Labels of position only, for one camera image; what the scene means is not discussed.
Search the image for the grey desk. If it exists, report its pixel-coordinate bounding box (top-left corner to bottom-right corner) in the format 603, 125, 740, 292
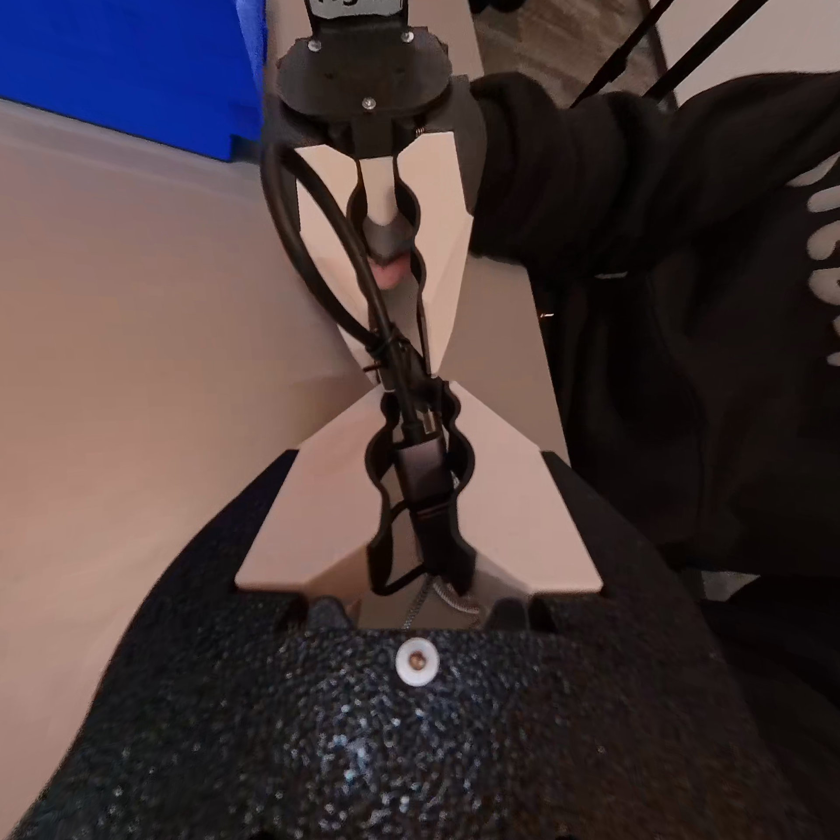
0, 0, 571, 815

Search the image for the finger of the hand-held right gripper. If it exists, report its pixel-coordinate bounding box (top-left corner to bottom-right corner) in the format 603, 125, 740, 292
292, 140, 396, 395
395, 130, 476, 382

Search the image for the grey braided USB cable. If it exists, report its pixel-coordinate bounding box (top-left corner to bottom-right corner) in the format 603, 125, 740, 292
367, 502, 490, 627

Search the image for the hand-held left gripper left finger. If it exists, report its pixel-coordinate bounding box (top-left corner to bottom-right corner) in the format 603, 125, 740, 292
234, 391, 396, 623

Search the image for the blue plastic bin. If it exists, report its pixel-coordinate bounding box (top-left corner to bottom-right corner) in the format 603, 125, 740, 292
0, 0, 269, 163

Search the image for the grey USB hub with cable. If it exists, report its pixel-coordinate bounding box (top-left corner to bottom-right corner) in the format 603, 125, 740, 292
261, 140, 462, 519

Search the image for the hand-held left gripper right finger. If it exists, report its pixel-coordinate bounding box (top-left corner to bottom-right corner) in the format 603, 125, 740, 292
450, 379, 604, 619

